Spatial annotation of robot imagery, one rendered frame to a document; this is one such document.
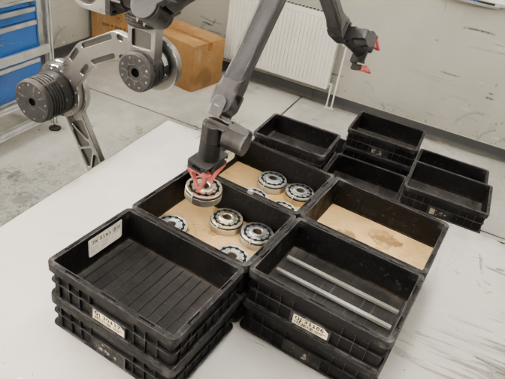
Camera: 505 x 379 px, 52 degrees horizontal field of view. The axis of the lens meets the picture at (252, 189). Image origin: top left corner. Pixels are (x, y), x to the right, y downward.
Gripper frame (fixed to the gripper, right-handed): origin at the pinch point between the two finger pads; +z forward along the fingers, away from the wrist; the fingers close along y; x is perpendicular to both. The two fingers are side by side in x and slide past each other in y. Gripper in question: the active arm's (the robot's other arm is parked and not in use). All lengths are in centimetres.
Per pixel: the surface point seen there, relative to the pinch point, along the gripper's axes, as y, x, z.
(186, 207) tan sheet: 11.8, 11.8, 23.2
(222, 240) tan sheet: 5.8, -6.4, 21.7
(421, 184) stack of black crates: 147, -43, 58
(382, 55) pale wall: 313, 38, 64
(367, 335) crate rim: -9, -56, 8
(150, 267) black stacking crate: -17.0, 2.4, 21.7
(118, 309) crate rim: -39.6, -6.6, 10.7
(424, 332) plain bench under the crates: 24, -70, 31
